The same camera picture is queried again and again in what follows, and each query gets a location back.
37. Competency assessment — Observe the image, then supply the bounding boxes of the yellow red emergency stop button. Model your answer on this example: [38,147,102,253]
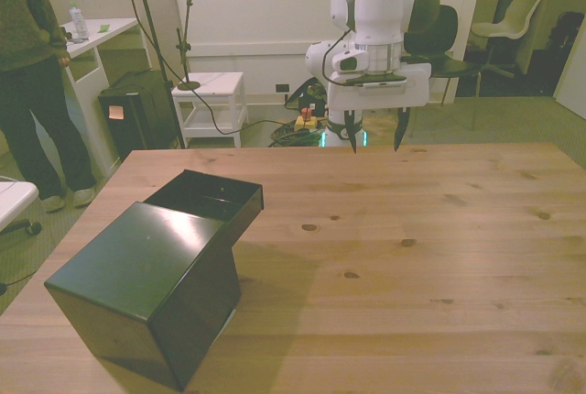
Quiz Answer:
[295,108,320,132]

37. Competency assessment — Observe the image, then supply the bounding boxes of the person in dark clothes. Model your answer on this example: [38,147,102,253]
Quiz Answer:
[0,0,98,213]

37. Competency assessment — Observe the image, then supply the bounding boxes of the clear plastic water bottle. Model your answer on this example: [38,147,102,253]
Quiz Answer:
[68,2,89,41]

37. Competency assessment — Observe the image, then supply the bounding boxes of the black floor cable bundle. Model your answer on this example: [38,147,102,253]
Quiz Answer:
[267,119,329,148]

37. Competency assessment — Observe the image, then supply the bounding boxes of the white office chair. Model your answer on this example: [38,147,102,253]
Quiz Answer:
[0,180,43,237]

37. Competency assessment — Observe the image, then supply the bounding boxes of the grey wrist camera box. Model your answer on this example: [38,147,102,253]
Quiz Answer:
[331,49,370,75]

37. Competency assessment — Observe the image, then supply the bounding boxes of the black camera tripod stand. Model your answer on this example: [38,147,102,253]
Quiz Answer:
[116,0,189,150]

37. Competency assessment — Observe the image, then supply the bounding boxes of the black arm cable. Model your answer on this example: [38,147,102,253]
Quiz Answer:
[319,0,359,89]

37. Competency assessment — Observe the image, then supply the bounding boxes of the black chair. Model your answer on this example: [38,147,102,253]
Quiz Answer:
[402,4,484,138]

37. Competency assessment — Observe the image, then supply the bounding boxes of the black metal drawer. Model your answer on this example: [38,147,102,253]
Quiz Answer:
[142,169,266,254]

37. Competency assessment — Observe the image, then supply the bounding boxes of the black computer tower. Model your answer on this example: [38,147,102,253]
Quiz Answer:
[97,71,182,164]

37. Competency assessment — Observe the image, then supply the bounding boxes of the black metal drawer cabinet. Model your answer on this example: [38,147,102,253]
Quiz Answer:
[44,201,243,393]

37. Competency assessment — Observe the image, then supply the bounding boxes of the white desk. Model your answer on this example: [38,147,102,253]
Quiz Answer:
[58,16,141,180]

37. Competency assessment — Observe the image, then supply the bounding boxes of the small white side table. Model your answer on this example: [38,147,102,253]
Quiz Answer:
[171,71,250,148]

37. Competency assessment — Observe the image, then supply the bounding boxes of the white shell chair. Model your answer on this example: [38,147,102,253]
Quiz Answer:
[469,0,542,80]

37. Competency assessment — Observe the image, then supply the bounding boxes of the black bag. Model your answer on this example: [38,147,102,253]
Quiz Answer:
[547,11,586,89]

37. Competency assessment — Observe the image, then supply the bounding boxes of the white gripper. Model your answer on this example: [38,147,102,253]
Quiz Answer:
[326,62,432,155]

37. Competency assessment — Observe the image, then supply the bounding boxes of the black microphone stand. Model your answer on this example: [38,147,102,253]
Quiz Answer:
[175,0,202,93]

